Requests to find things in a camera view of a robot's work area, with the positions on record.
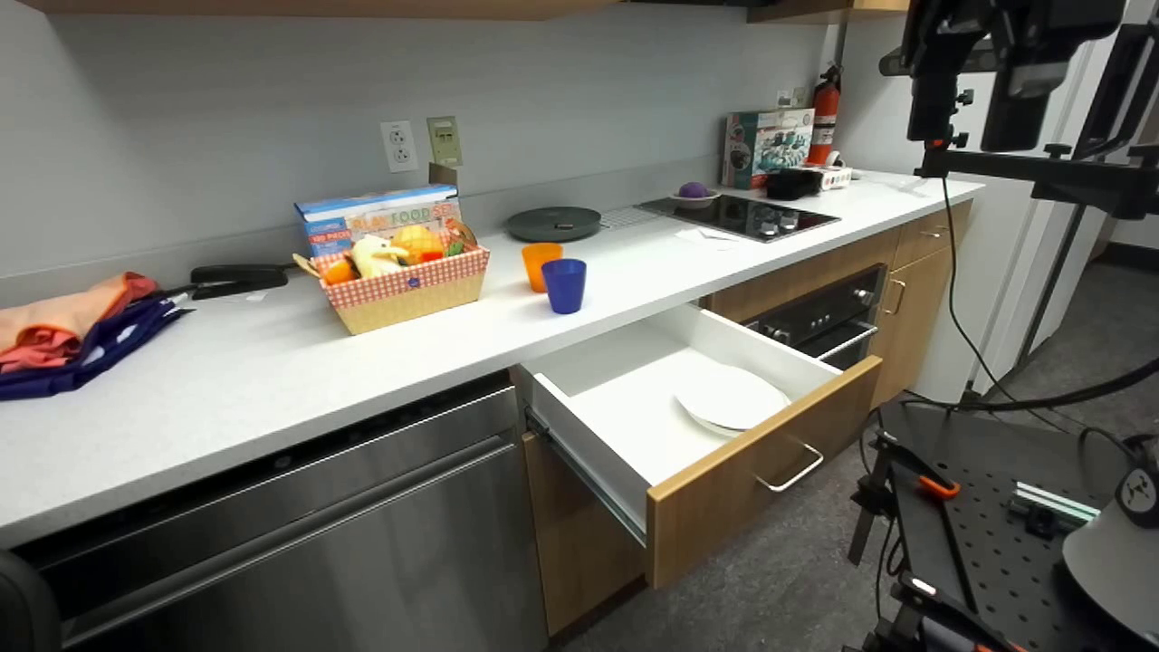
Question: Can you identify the black stand-mounted camera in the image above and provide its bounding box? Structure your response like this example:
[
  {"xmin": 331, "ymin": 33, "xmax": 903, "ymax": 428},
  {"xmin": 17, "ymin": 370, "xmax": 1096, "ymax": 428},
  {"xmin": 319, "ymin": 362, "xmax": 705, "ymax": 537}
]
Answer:
[{"xmin": 881, "ymin": 0, "xmax": 984, "ymax": 149}]

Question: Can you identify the orange-yellow toy food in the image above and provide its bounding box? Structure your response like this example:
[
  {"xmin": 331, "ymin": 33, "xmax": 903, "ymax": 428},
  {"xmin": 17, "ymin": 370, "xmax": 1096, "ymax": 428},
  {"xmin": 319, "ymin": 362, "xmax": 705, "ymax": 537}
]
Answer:
[{"xmin": 390, "ymin": 219, "xmax": 454, "ymax": 268}]

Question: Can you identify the silver metal drawer handle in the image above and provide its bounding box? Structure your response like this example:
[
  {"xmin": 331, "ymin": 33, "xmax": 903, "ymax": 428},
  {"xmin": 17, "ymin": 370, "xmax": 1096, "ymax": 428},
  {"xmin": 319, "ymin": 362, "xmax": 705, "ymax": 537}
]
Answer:
[{"xmin": 755, "ymin": 439, "xmax": 831, "ymax": 498}]

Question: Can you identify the blue plastic cup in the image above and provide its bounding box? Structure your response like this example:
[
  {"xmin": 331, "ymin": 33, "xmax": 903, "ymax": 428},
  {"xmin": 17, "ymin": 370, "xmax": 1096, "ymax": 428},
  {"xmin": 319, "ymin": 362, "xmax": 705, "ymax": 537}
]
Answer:
[{"xmin": 540, "ymin": 256, "xmax": 592, "ymax": 317}]

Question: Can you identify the wooden lower cabinet door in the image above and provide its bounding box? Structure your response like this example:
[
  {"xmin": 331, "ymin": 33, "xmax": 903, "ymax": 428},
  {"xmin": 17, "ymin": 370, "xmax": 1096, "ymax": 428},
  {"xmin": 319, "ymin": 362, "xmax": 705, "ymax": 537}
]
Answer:
[{"xmin": 518, "ymin": 432, "xmax": 656, "ymax": 641}]

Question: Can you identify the dark blue plate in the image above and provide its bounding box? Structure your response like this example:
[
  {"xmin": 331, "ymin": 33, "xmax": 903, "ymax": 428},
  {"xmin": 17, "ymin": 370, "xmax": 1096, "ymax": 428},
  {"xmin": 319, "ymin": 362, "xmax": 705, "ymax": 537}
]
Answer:
[{"xmin": 502, "ymin": 202, "xmax": 605, "ymax": 245}]

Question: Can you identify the black perforated robot table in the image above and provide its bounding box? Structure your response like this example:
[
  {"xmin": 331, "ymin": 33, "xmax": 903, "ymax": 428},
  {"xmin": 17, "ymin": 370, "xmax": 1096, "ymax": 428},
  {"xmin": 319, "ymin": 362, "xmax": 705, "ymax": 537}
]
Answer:
[{"xmin": 867, "ymin": 396, "xmax": 1159, "ymax": 652}]

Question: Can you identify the wooden cabinet door with handle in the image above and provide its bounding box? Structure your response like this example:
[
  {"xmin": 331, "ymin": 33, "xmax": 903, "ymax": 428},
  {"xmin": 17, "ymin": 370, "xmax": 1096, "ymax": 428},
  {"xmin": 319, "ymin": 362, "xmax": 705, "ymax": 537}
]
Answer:
[{"xmin": 869, "ymin": 202, "xmax": 977, "ymax": 409}]

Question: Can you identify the white wall outlet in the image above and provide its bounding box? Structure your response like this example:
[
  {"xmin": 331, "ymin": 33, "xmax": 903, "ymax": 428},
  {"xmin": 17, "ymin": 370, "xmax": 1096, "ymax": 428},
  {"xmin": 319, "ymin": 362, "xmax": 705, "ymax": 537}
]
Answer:
[{"xmin": 382, "ymin": 117, "xmax": 421, "ymax": 173}]

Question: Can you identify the orange-handled clamp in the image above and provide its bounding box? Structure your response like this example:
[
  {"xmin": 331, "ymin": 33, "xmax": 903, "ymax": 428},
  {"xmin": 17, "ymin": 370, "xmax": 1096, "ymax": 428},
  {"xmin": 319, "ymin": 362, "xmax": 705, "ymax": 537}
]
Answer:
[{"xmin": 909, "ymin": 470, "xmax": 967, "ymax": 508}]

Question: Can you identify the black glass cooktop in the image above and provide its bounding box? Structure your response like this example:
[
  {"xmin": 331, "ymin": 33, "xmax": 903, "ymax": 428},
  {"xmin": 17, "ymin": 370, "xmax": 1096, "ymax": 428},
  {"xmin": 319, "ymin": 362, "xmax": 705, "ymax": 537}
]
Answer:
[{"xmin": 633, "ymin": 190, "xmax": 841, "ymax": 245}]

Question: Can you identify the black built-in oven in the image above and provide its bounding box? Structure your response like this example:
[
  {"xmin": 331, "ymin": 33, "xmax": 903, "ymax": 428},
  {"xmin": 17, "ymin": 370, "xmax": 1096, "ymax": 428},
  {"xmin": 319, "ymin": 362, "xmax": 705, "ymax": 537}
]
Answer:
[{"xmin": 744, "ymin": 264, "xmax": 887, "ymax": 374}]

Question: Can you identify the pale green wall plate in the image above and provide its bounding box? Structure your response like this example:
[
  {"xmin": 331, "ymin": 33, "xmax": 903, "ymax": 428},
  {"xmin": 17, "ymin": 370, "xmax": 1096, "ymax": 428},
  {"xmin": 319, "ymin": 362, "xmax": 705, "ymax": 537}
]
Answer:
[{"xmin": 425, "ymin": 113, "xmax": 462, "ymax": 173}]

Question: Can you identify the white round plate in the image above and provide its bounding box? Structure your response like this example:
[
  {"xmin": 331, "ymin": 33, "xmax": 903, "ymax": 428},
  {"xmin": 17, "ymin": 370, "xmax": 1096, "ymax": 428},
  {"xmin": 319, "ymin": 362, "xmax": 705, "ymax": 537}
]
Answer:
[{"xmin": 670, "ymin": 362, "xmax": 792, "ymax": 443}]

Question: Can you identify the orange plastic cup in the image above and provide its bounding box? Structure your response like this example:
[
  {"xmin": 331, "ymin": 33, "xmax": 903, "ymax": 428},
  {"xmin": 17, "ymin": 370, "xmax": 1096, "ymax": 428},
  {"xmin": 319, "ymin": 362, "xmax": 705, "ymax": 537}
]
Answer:
[{"xmin": 518, "ymin": 237, "xmax": 566, "ymax": 298}]

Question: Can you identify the pale aluminium bar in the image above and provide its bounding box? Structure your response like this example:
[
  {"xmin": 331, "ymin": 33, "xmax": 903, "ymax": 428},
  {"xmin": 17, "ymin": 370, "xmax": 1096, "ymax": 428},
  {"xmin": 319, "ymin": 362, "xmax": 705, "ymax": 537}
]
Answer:
[{"xmin": 1011, "ymin": 479, "xmax": 1103, "ymax": 526}]

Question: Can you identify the red fire extinguisher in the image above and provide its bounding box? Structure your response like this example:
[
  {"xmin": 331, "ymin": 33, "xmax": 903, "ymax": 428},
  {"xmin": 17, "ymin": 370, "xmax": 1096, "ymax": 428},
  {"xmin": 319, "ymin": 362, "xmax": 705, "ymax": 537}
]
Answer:
[{"xmin": 805, "ymin": 66, "xmax": 845, "ymax": 171}]

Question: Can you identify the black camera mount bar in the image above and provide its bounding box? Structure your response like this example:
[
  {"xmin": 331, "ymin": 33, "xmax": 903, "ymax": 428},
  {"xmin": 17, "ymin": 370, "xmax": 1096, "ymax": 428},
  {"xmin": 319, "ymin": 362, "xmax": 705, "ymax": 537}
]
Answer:
[{"xmin": 913, "ymin": 142, "xmax": 1159, "ymax": 225}]

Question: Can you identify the stainless steel dishwasher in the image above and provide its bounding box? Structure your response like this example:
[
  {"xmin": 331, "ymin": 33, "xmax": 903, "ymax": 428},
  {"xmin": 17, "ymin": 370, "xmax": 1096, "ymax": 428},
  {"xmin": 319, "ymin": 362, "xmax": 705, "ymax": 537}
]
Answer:
[{"xmin": 11, "ymin": 374, "xmax": 552, "ymax": 652}]

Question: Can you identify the black bowl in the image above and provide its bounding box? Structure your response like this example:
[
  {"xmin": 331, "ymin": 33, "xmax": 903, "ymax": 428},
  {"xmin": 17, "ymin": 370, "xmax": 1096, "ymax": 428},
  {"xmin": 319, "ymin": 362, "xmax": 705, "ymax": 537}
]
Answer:
[{"xmin": 763, "ymin": 166, "xmax": 827, "ymax": 202}]

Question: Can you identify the white drawer with wooden front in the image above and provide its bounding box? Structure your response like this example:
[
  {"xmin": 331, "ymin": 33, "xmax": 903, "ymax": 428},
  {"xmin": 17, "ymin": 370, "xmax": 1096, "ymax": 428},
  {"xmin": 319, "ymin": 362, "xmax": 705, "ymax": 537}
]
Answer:
[{"xmin": 518, "ymin": 300, "xmax": 887, "ymax": 595}]

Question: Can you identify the blue toy food box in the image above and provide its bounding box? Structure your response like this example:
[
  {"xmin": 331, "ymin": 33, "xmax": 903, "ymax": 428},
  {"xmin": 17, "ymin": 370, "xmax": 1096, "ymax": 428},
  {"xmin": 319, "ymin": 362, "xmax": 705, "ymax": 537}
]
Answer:
[{"xmin": 291, "ymin": 181, "xmax": 472, "ymax": 259}]

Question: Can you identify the orange folded cloth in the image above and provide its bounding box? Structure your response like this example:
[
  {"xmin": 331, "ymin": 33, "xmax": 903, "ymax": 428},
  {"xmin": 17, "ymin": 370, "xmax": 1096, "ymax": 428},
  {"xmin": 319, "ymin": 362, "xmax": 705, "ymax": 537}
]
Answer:
[{"xmin": 0, "ymin": 268, "xmax": 162, "ymax": 374}]

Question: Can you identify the pale yellow toy food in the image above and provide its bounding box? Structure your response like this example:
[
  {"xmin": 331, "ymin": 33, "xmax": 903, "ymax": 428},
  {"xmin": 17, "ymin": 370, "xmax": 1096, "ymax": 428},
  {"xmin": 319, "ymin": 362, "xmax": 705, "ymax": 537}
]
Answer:
[{"xmin": 348, "ymin": 230, "xmax": 414, "ymax": 282}]

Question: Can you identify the black stapler-like tool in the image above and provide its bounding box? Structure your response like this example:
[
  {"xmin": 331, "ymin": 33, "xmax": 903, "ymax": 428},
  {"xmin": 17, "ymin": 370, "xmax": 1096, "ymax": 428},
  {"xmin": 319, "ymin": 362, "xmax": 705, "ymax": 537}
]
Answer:
[{"xmin": 190, "ymin": 259, "xmax": 293, "ymax": 300}]

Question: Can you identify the teal printed carton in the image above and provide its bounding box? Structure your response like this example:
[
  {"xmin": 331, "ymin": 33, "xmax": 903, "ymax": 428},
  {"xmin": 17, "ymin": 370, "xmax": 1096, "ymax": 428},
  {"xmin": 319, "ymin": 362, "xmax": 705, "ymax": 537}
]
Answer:
[{"xmin": 721, "ymin": 105, "xmax": 819, "ymax": 190}]

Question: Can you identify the black hanging camera cable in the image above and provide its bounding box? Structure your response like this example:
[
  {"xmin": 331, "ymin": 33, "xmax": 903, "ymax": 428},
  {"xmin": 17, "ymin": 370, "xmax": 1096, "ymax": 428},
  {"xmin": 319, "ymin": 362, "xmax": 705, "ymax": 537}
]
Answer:
[{"xmin": 934, "ymin": 176, "xmax": 1159, "ymax": 415}]

